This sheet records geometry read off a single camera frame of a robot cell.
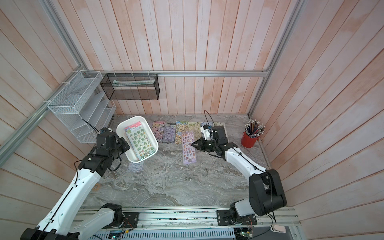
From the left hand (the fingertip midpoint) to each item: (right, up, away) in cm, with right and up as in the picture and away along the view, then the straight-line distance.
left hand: (127, 143), depth 78 cm
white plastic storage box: (-1, +12, 0) cm, 12 cm away
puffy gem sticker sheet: (+18, +5, +33) cm, 37 cm away
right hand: (+35, -1, +6) cm, 35 cm away
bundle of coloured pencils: (+75, +7, +17) cm, 78 cm away
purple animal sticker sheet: (+33, -5, +6) cm, 34 cm away
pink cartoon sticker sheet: (+9, +8, +35) cm, 37 cm away
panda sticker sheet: (+27, +10, +36) cm, 46 cm away
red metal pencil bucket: (+71, 0, +17) cm, 74 cm away
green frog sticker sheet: (+57, +12, +37) cm, 68 cm away
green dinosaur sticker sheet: (+7, +1, +2) cm, 7 cm away
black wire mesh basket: (-8, +38, +26) cm, 47 cm away
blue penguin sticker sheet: (+48, +12, +36) cm, 61 cm away
